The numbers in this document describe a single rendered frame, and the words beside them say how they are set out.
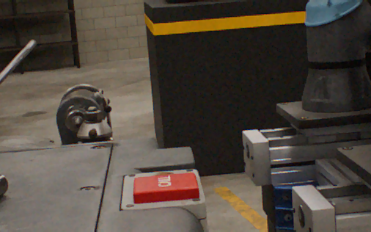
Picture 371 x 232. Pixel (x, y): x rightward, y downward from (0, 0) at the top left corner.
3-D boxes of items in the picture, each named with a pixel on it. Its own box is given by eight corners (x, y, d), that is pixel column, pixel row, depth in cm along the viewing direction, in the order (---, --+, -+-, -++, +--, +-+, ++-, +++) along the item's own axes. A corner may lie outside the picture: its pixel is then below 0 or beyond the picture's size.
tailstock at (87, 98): (119, 197, 233) (108, 93, 228) (48, 203, 232) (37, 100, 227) (122, 172, 262) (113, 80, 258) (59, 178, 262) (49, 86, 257)
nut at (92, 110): (102, 122, 184) (100, 107, 184) (83, 124, 184) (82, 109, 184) (103, 120, 188) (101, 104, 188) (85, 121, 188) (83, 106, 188)
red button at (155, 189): (200, 208, 76) (199, 186, 76) (134, 214, 76) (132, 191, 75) (196, 191, 82) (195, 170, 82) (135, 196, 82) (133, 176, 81)
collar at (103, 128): (111, 136, 183) (111, 123, 183) (75, 139, 183) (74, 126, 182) (113, 130, 191) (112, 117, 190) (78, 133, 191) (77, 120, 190)
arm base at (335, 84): (363, 98, 182) (361, 52, 180) (386, 108, 167) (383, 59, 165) (295, 104, 181) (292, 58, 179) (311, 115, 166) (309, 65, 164)
